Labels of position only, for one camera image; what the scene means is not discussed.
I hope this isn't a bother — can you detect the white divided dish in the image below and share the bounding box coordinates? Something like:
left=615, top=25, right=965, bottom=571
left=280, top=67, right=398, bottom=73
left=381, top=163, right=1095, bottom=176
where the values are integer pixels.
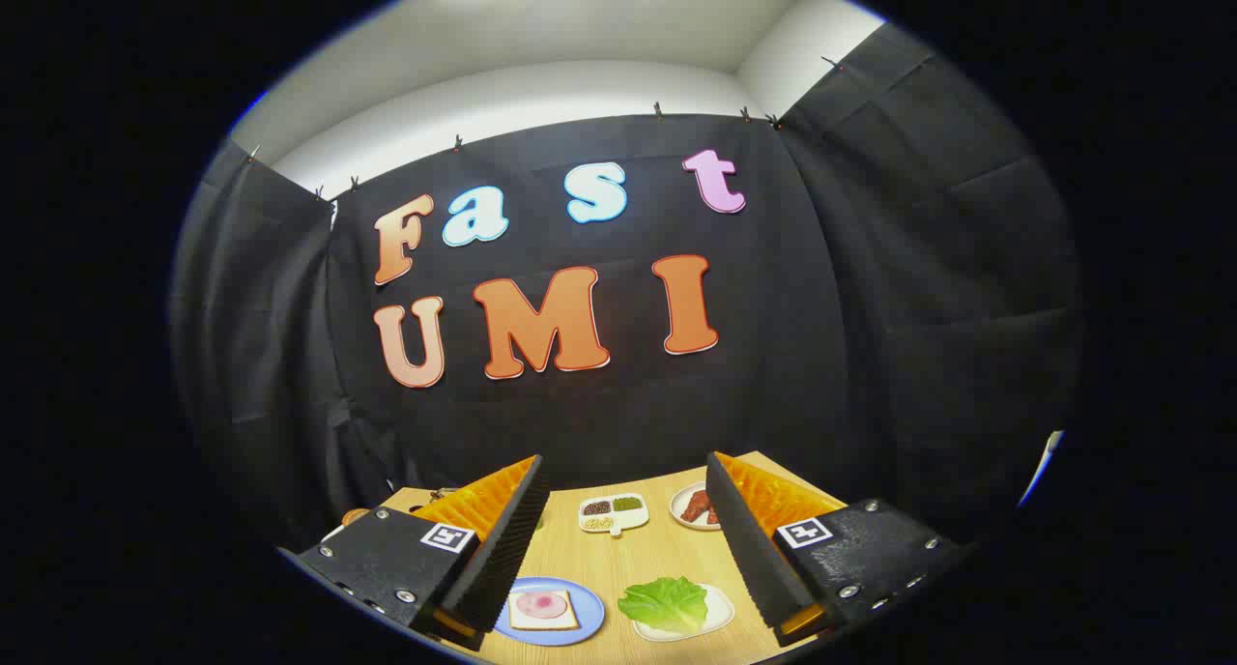
left=578, top=493, right=650, bottom=537

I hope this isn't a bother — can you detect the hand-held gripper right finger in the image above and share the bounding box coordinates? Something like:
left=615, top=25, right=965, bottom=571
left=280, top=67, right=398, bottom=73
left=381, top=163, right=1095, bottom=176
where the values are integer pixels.
left=705, top=450, right=967, bottom=647

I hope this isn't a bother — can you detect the black backdrop cloth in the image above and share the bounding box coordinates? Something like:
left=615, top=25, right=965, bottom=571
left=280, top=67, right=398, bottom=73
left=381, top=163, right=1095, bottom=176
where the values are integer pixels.
left=169, top=22, right=1083, bottom=550

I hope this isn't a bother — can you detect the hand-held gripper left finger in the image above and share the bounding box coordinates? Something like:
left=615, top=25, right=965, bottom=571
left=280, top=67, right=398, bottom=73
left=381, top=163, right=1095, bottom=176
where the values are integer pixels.
left=295, top=454, right=550, bottom=651

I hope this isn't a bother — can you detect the blue round plate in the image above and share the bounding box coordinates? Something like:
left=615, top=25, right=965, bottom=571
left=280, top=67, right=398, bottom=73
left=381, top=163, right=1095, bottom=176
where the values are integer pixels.
left=493, top=576, right=606, bottom=647

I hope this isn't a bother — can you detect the white oval plate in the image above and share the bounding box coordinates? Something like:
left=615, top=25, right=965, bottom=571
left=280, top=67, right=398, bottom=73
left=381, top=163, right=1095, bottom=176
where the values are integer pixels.
left=669, top=481, right=724, bottom=532

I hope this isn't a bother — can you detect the green lettuce leaf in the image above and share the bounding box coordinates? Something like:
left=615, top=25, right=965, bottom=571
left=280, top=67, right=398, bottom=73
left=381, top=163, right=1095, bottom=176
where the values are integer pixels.
left=618, top=576, right=709, bottom=637

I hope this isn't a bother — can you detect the white square plate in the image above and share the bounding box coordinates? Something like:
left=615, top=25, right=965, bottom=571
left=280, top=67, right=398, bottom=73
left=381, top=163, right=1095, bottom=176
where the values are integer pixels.
left=633, top=584, right=735, bottom=643

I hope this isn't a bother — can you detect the white bread slice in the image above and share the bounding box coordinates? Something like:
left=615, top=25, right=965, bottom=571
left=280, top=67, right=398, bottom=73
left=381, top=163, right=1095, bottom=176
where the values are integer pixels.
left=508, top=589, right=581, bottom=632

